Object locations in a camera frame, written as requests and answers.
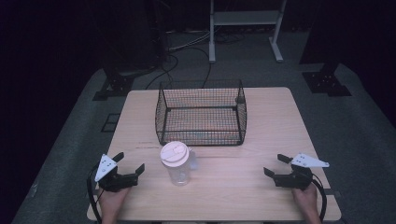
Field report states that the black wire mesh basket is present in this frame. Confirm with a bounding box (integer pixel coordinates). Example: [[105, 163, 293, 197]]
[[154, 78, 248, 147]]

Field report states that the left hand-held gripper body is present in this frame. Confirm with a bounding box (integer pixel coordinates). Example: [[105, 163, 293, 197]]
[[93, 153, 139, 193]]

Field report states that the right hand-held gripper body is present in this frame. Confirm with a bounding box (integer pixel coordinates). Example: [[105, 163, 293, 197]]
[[273, 152, 331, 191]]

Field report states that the person's right hand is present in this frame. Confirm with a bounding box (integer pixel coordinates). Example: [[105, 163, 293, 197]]
[[291, 183, 318, 217]]

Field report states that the person's left hand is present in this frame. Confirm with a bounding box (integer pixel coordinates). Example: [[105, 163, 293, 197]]
[[98, 187, 132, 219]]

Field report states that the black floor cable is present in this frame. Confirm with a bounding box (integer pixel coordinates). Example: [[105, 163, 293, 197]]
[[145, 53, 180, 91], [169, 46, 213, 89]]

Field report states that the white metal table frame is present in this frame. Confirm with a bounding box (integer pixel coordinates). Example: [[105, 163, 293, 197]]
[[208, 0, 288, 64]]

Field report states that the black stand base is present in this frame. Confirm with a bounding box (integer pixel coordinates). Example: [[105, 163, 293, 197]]
[[301, 62, 353, 98], [92, 69, 135, 102]]

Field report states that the clear plastic cup with lid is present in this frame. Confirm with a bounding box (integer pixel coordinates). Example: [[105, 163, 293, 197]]
[[160, 140, 198, 187]]

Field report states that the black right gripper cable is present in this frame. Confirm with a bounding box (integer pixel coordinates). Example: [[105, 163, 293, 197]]
[[311, 174, 328, 222]]

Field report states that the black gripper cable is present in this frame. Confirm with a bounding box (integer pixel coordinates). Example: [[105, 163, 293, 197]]
[[311, 174, 328, 222], [86, 164, 104, 224]]

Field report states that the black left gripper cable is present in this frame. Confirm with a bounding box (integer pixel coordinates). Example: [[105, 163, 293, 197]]
[[86, 164, 104, 224]]

